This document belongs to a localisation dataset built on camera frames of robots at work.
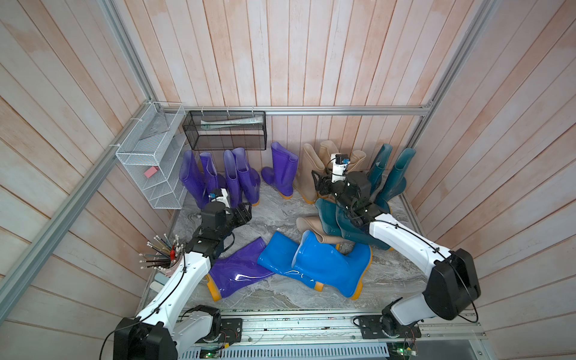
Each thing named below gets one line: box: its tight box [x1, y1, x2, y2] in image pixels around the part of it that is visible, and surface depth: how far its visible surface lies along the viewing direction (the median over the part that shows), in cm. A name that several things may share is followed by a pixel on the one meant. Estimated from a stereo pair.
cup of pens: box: [138, 233, 184, 277], surface depth 81 cm
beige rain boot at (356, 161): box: [345, 150, 367, 174], surface depth 92 cm
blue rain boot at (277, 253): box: [257, 231, 325, 292], surface depth 87 cm
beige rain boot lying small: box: [295, 216, 355, 253], surface depth 83 cm
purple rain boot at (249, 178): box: [232, 147, 261, 204], surface depth 95 cm
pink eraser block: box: [143, 165, 159, 179], surface depth 84 cm
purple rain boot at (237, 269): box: [205, 237, 276, 303], surface depth 83 cm
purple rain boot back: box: [261, 141, 299, 200], surface depth 99 cm
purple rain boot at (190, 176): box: [179, 150, 204, 210], surface depth 92 cm
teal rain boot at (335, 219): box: [315, 198, 354, 242], surface depth 85 cm
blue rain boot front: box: [266, 230, 373, 300], surface depth 81 cm
